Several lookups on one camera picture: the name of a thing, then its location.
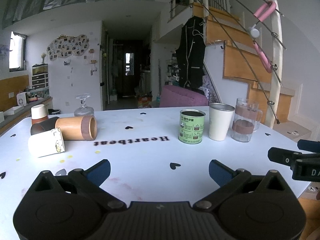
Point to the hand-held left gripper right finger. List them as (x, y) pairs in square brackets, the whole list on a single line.
[(219, 173)]

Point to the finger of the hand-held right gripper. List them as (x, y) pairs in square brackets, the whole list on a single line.
[(281, 156), (308, 145)]

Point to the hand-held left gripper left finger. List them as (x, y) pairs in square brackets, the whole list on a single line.
[(100, 172)]

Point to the white metal cup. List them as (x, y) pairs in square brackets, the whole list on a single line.
[(220, 125)]

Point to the bamboo cup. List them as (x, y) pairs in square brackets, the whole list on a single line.
[(73, 128)]

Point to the white printed paper cup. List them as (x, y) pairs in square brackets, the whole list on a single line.
[(45, 142)]

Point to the dark brown cup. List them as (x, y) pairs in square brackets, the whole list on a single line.
[(42, 127)]

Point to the white and red cup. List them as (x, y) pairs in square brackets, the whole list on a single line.
[(38, 113)]

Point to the bear print mat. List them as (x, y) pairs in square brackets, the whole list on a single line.
[(297, 131)]

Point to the glass mug with brown bands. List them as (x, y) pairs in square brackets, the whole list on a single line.
[(243, 123)]

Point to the green tin can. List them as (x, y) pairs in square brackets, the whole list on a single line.
[(191, 130)]

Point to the black bin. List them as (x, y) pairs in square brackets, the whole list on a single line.
[(53, 111)]

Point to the colourful snack box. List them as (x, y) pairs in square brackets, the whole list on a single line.
[(145, 102)]

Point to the pink pouf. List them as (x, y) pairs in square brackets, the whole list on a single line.
[(182, 97)]

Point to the wooden staircase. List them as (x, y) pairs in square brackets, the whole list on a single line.
[(237, 62)]

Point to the dark door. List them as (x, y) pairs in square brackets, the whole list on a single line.
[(128, 72)]

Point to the small white appliance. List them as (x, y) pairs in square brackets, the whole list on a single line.
[(22, 99)]

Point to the white drawer unit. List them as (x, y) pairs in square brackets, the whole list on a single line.
[(40, 81)]

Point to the fish tank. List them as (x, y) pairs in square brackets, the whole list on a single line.
[(40, 69)]

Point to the black hanging coat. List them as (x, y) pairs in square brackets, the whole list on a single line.
[(190, 55)]

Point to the cloud-shaped photo board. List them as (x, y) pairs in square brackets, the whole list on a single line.
[(67, 46)]

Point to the pink exercise bar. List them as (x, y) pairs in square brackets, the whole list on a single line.
[(265, 10)]

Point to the window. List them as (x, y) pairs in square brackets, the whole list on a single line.
[(17, 52)]

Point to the glass pedestal dish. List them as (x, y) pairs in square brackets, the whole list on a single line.
[(84, 108)]

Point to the white stair post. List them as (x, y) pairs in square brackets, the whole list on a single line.
[(276, 47)]

